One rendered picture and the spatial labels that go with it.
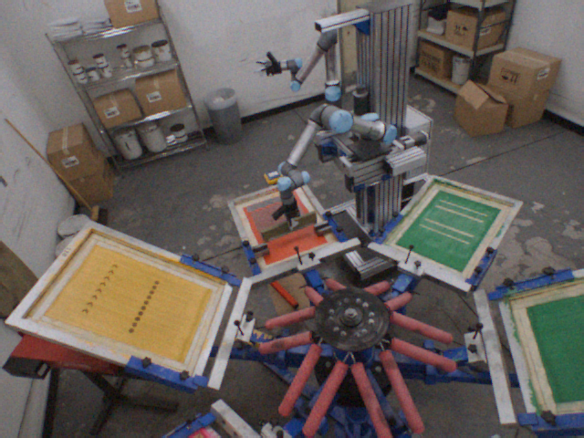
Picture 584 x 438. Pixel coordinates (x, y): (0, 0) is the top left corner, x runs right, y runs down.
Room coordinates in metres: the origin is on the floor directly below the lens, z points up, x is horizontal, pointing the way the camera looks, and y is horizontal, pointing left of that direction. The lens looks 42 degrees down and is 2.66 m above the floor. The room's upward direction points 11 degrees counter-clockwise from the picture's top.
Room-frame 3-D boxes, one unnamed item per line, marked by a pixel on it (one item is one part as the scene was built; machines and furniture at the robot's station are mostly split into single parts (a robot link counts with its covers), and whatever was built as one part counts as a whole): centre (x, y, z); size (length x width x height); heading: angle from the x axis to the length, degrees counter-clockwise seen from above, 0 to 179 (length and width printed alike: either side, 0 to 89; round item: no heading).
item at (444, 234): (1.48, -0.82, 1.05); 1.08 x 0.61 x 0.23; 133
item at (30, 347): (1.28, 1.20, 1.06); 0.61 x 0.46 x 0.12; 73
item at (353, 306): (0.86, -0.16, 0.67); 0.39 x 0.39 x 1.35
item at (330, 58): (2.76, -0.48, 1.63); 0.15 x 0.12 x 0.55; 170
